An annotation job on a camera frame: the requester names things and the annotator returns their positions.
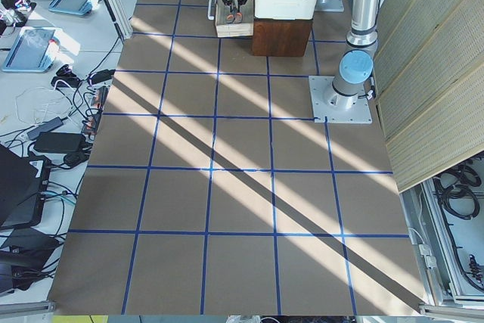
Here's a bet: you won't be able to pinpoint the red handled scissors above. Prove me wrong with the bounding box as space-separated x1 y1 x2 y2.
225 6 243 24

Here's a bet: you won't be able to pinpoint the white drawer handle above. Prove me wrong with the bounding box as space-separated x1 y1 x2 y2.
207 0 218 21

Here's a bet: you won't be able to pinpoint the dark wooden drawer box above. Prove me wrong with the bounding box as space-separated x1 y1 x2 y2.
213 0 313 57

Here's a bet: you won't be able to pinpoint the cream plastic tray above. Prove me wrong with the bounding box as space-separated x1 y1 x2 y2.
254 0 317 20

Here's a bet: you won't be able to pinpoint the black power strip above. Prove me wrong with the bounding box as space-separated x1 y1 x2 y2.
82 85 109 140

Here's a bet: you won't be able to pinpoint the near teach pendant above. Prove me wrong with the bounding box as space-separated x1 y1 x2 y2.
2 26 60 73

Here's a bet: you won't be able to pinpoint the black power adapter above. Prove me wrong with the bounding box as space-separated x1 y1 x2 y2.
33 132 85 154

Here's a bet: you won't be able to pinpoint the black laptop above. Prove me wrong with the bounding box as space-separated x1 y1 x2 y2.
1 146 52 230

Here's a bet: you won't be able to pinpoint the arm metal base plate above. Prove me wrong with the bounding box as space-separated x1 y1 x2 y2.
315 0 344 13
309 76 373 124

